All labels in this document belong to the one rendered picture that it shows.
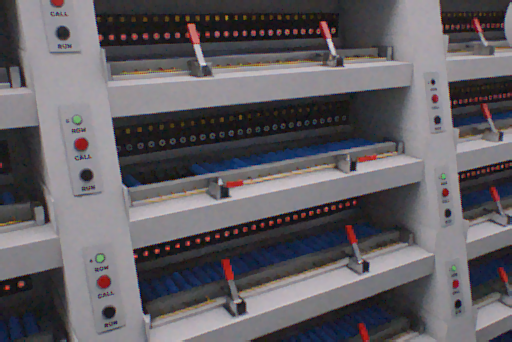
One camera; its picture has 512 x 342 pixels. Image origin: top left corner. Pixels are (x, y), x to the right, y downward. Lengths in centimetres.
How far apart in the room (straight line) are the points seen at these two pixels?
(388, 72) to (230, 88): 34
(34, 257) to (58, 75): 24
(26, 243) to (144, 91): 26
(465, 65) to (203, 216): 68
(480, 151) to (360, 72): 37
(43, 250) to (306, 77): 50
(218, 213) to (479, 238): 63
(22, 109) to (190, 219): 28
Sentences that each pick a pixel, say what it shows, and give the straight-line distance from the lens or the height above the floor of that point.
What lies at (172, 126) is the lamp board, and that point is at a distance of 95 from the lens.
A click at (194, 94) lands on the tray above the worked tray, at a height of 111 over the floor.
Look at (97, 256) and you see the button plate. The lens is 75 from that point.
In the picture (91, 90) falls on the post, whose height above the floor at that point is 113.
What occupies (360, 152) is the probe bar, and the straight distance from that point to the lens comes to 103.
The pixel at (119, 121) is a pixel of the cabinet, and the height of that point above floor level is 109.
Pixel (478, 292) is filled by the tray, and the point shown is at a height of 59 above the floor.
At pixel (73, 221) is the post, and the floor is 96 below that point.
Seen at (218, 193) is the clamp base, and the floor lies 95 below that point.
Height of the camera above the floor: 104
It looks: 4 degrees down
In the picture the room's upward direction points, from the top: 8 degrees counter-clockwise
